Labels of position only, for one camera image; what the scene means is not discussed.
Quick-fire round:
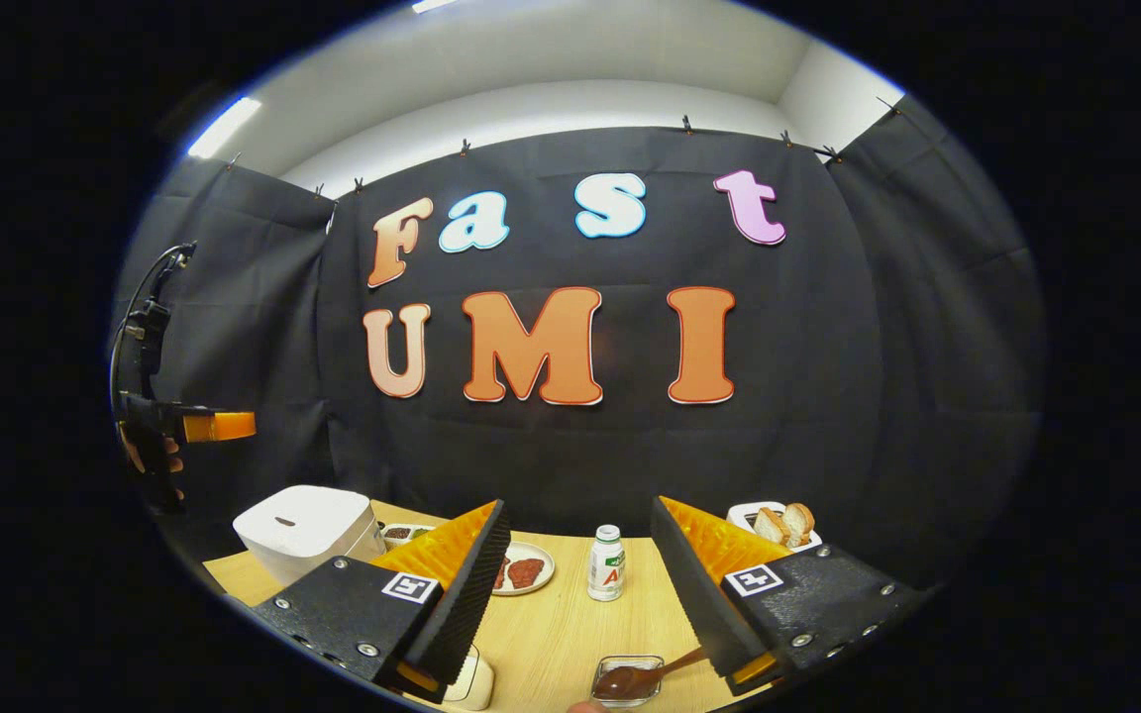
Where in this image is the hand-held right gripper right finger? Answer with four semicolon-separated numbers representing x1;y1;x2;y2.
650;495;933;696

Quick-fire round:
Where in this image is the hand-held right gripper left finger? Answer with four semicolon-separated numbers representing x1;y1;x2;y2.
252;498;512;704

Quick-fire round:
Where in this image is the clear wire chopstick holder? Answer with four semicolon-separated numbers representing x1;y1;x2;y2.
590;655;666;708

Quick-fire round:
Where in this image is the dark wooden spoon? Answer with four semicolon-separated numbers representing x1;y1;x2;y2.
592;647;708;702

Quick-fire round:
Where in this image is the white rice cooker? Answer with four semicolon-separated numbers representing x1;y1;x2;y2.
233;484;386;587

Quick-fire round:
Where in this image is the clear plastic rice container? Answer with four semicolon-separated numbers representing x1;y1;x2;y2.
442;644;495;712

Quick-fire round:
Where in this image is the beige round plate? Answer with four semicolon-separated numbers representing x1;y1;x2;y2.
491;541;557;596

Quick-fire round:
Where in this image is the white divided bean dish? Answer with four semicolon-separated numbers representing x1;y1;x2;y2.
379;523;438;552

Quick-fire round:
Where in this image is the white drink bottle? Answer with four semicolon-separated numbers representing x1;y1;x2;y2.
587;525;626;602

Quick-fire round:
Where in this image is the cream toaster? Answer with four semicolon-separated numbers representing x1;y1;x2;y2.
726;501;823;553

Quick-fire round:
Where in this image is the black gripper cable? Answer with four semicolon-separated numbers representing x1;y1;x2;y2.
111;243;197;397

